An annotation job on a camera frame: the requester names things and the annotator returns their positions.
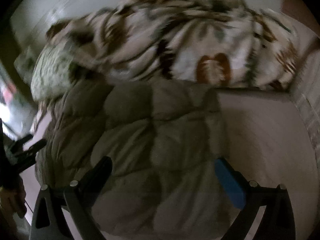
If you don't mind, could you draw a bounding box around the olive green puffer jacket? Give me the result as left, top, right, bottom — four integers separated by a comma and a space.
35, 79, 230, 239

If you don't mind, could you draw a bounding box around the left hand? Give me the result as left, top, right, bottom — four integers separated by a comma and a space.
1, 176, 27, 218

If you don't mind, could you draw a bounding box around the stained glass window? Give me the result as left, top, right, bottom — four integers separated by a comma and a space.
1, 63, 36, 140

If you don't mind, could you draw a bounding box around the pink bed mattress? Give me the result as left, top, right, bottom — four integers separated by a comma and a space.
38, 90, 319, 239

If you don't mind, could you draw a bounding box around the green checkered pillow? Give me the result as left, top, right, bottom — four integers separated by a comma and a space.
14, 43, 82, 102

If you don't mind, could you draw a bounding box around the striped floral cushion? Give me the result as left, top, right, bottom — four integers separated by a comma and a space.
291, 52, 320, 156

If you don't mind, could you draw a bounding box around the leaf print blanket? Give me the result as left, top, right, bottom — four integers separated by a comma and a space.
46, 0, 298, 90

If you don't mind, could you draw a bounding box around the brown beige headboard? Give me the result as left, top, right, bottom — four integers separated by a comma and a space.
281, 0, 319, 36

